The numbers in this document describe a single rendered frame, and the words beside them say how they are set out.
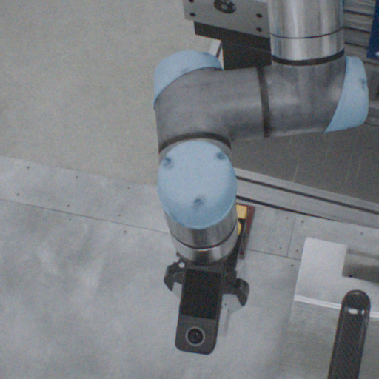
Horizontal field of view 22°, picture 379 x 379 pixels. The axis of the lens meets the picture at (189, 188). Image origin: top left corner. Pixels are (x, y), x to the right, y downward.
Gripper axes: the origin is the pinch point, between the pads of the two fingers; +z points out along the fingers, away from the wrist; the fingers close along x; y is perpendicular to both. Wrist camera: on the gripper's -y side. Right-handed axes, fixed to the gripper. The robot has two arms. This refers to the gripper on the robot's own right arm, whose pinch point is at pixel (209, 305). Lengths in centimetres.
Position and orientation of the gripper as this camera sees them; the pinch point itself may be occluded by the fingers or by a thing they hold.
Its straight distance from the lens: 124.6
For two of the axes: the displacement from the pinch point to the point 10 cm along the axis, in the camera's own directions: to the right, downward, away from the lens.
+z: 0.7, 4.1, 9.1
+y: 2.4, -8.9, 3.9
